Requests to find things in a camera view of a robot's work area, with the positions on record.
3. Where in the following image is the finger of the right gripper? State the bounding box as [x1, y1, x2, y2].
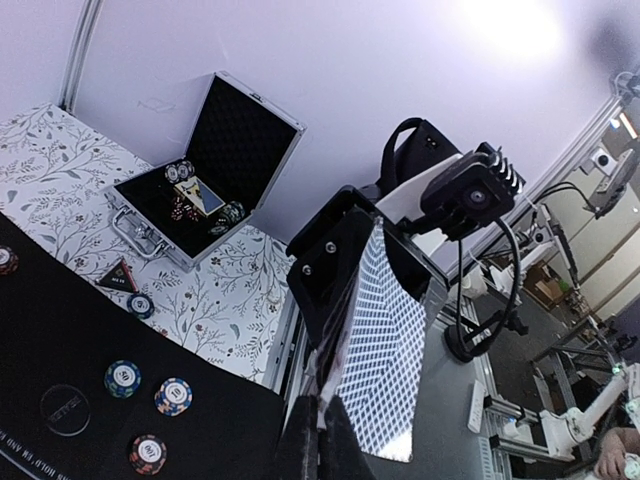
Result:
[287, 204, 379, 347]

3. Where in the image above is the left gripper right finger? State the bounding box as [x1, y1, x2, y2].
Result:
[324, 397, 375, 480]

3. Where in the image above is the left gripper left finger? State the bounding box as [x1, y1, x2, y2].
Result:
[279, 396, 318, 480]

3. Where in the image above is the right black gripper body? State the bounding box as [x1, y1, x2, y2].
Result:
[287, 185, 449, 310]

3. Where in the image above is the blue playing card deck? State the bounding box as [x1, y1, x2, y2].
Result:
[316, 219, 428, 463]

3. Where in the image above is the orange chip stack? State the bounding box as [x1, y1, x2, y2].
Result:
[129, 434, 167, 476]
[0, 245, 19, 276]

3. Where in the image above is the teal poker chip stack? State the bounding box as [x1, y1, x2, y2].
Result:
[103, 360, 142, 398]

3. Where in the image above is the black dealer button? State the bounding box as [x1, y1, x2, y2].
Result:
[39, 384, 91, 437]

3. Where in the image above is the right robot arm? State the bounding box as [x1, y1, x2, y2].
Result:
[287, 118, 459, 348]

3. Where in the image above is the white poker chip stack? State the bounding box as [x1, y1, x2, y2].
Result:
[154, 377, 193, 417]

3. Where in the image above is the aluminium poker case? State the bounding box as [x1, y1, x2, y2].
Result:
[105, 71, 306, 272]

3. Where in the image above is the single teal poker chip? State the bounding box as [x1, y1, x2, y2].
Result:
[127, 293, 155, 320]

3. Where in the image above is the black triangular chip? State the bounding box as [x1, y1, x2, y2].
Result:
[96, 258, 138, 293]

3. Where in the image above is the black poker felt mat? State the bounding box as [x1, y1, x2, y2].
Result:
[1, 219, 284, 479]

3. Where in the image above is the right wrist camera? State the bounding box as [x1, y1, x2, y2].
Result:
[374, 117, 529, 251]

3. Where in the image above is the right aluminium frame post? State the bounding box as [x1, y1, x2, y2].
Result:
[58, 0, 104, 114]

